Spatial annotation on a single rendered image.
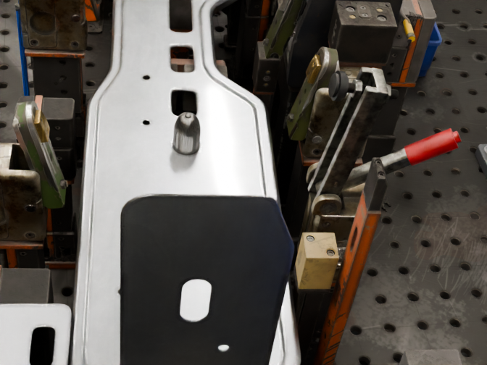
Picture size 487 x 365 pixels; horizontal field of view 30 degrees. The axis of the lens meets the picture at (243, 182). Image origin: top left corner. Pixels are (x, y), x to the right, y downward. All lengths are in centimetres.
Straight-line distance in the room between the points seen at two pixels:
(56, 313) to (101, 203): 15
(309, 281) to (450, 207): 61
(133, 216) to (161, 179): 46
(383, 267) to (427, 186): 20
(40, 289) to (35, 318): 5
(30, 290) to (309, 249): 29
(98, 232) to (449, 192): 72
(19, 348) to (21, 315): 4
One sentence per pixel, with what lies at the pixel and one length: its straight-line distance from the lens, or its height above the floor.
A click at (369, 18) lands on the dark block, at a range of 111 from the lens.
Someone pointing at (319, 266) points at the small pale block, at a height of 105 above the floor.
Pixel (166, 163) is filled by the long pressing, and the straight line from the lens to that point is 105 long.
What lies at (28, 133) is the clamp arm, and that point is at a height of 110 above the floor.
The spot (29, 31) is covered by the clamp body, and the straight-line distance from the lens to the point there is 129.
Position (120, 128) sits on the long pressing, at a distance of 109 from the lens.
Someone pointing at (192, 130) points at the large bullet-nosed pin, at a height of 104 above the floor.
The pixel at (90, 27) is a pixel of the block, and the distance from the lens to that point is 173.
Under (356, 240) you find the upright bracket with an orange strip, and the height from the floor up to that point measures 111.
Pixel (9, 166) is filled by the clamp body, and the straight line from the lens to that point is 99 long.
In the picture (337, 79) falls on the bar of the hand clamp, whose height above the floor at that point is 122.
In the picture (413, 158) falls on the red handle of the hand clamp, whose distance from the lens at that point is 93.
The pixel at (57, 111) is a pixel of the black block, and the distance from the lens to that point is 113.
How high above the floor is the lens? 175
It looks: 46 degrees down
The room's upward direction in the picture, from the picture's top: 8 degrees clockwise
